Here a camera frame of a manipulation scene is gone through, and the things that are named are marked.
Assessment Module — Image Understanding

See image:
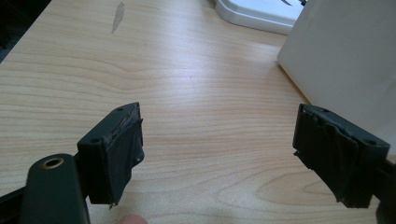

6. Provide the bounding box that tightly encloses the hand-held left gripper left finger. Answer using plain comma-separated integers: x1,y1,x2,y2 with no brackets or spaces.
76,102,146,209

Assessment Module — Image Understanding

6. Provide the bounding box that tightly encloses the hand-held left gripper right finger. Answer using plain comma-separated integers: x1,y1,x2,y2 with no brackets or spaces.
291,103,391,209

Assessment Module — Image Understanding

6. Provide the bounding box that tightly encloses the white box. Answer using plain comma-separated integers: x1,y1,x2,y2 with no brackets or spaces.
276,0,396,157

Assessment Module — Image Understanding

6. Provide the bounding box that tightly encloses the white tray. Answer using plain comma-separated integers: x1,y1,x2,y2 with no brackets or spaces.
214,0,307,35

